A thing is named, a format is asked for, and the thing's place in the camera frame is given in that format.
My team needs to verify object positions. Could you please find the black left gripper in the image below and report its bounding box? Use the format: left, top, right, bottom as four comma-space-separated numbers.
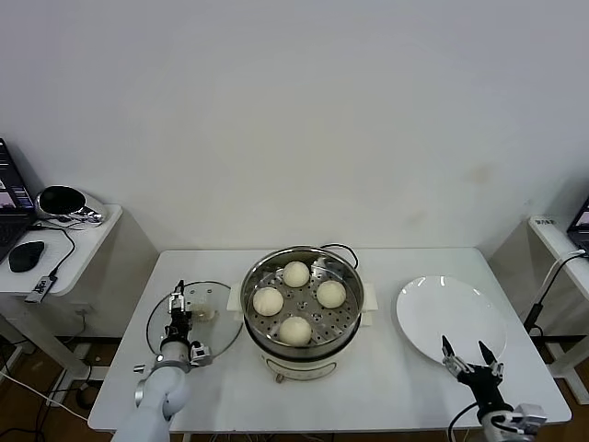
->
164, 279, 193, 344

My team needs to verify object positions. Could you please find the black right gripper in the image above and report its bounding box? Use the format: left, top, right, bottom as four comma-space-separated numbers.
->
440, 334, 513, 413

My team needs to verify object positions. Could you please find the glass pot lid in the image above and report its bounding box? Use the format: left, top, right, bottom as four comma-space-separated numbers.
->
145, 280, 245, 366

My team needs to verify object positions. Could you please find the white steamed baozi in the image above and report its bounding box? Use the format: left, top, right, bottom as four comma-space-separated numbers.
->
278, 315, 313, 347
282, 261, 310, 288
316, 279, 347, 308
252, 285, 284, 317

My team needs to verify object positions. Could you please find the stainless steel steamer pot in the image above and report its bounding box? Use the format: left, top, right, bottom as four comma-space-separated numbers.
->
241, 246, 366, 354

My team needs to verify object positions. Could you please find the white round plate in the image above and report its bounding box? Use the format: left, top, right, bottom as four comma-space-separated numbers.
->
396, 274, 508, 370

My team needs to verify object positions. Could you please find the white side table rounded top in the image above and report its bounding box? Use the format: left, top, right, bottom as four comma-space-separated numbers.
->
0, 204, 160, 383

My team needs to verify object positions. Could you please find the grey usb dongle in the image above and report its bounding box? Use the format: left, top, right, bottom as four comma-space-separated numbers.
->
25, 274, 59, 304

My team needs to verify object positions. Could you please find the cream electric cooker base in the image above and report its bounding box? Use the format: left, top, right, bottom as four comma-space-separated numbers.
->
227, 280, 379, 383

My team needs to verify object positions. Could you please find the white side table with label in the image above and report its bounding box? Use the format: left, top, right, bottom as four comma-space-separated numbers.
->
490, 215, 589, 406

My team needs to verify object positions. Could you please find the black computer mouse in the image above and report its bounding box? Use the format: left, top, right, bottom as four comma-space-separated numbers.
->
8, 239, 46, 273

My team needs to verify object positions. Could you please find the black laptop pink screen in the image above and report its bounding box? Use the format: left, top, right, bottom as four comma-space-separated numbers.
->
566, 195, 589, 248

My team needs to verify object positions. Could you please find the black laptop bright screen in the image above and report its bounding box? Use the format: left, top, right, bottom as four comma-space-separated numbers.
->
0, 136, 38, 266

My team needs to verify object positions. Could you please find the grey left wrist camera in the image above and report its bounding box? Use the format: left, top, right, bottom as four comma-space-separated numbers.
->
189, 341, 214, 367

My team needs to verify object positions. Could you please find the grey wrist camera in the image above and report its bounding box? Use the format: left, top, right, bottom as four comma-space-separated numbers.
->
491, 402, 548, 436
189, 341, 214, 367

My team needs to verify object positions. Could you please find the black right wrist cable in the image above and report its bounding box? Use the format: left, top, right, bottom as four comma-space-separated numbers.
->
447, 401, 482, 442

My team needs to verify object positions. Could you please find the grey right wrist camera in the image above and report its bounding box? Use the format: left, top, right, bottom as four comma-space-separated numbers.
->
491, 402, 548, 436

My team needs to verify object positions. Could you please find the black cable with adapter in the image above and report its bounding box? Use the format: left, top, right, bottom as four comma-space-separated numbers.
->
523, 255, 589, 331

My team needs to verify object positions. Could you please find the black dongle cable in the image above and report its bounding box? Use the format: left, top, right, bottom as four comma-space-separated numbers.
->
34, 222, 77, 280

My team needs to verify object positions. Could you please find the white floor cable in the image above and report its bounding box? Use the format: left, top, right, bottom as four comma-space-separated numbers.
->
0, 370, 91, 423

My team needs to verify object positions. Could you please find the black cooker power cord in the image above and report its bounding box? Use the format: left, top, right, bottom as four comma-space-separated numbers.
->
319, 242, 361, 271

